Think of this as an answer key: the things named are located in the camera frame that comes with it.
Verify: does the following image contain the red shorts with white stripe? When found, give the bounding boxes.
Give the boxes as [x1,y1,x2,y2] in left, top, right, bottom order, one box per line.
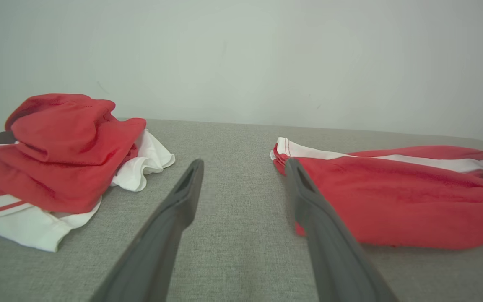
[270,137,483,251]

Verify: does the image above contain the red shirt with white sleeves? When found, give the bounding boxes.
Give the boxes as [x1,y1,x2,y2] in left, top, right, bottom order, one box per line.
[0,93,176,253]

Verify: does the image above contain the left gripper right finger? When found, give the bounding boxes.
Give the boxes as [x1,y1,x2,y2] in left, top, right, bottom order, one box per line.
[285,158,399,302]

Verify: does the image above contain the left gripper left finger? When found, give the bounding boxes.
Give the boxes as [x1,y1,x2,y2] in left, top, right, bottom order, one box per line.
[91,159,205,302]

